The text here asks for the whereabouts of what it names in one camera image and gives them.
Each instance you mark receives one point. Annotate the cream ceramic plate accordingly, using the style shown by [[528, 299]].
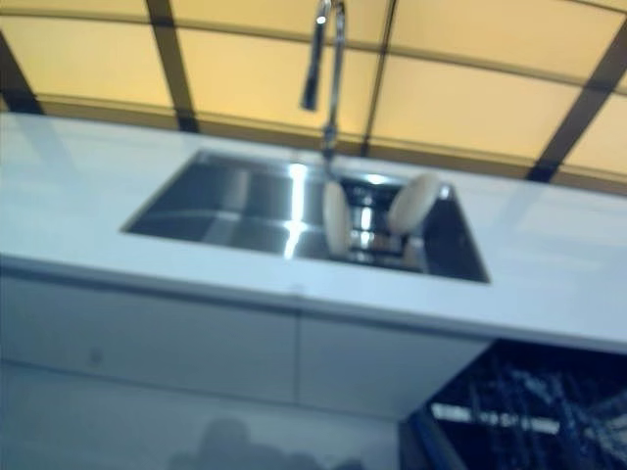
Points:
[[337, 220], [411, 203]]

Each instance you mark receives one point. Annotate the black built-in dishwasher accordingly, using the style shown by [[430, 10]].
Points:
[[490, 440]]

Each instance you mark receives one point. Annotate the black dish drying rack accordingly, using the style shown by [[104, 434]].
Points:
[[365, 215]]

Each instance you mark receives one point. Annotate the stainless steel kitchen sink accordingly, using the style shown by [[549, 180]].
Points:
[[220, 205]]

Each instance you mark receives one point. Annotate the narrow white cabinet door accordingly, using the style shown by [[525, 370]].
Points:
[[382, 367]]

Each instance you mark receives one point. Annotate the chrome pull-down kitchen faucet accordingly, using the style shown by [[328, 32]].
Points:
[[336, 73]]

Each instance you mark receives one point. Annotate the dark-framed yellow window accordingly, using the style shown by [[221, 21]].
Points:
[[465, 98]]

